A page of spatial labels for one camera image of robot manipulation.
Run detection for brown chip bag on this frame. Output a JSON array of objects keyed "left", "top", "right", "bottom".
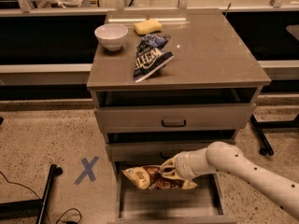
[{"left": 122, "top": 165, "right": 197, "bottom": 189}]

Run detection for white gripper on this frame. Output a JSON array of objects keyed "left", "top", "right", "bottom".
[{"left": 161, "top": 151, "right": 199, "bottom": 180}]

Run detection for grey drawer cabinet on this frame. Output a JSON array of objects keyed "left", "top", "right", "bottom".
[{"left": 86, "top": 8, "right": 272, "bottom": 224}]

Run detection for yellow sponge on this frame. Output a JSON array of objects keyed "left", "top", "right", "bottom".
[{"left": 134, "top": 20, "right": 163, "bottom": 35}]

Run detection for black top drawer handle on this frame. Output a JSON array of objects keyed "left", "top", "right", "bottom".
[{"left": 161, "top": 119, "right": 187, "bottom": 128}]

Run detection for top grey drawer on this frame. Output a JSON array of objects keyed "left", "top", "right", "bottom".
[{"left": 94, "top": 104, "right": 256, "bottom": 133}]

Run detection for middle grey drawer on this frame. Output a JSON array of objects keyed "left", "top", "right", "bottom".
[{"left": 105, "top": 139, "right": 235, "bottom": 162}]

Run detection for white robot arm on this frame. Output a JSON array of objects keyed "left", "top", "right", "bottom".
[{"left": 160, "top": 141, "right": 299, "bottom": 219}]

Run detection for black stand leg left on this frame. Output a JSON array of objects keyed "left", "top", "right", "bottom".
[{"left": 0, "top": 164, "right": 63, "bottom": 224}]

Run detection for grey drawer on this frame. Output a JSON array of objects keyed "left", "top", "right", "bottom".
[
  {"left": 94, "top": 104, "right": 256, "bottom": 133},
  {"left": 105, "top": 139, "right": 235, "bottom": 162},
  {"left": 107, "top": 161, "right": 237, "bottom": 224}
]

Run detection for black stand leg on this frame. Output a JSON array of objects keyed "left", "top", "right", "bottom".
[
  {"left": 250, "top": 115, "right": 299, "bottom": 156},
  {"left": 0, "top": 164, "right": 63, "bottom": 224}
]

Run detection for blue chip bag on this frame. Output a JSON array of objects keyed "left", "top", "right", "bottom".
[{"left": 134, "top": 34, "right": 174, "bottom": 82}]

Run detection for blue tape cross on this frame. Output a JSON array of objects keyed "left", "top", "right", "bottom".
[{"left": 75, "top": 156, "right": 99, "bottom": 185}]

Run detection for black stand leg right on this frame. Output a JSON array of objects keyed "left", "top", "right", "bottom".
[{"left": 250, "top": 115, "right": 299, "bottom": 156}]

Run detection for bottom grey drawer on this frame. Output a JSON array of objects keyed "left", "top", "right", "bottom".
[{"left": 107, "top": 161, "right": 237, "bottom": 224}]

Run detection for white bowl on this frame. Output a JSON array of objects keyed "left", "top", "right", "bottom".
[{"left": 94, "top": 23, "right": 128, "bottom": 51}]

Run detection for black floor cable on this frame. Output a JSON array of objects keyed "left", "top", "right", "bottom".
[{"left": 0, "top": 170, "right": 84, "bottom": 224}]

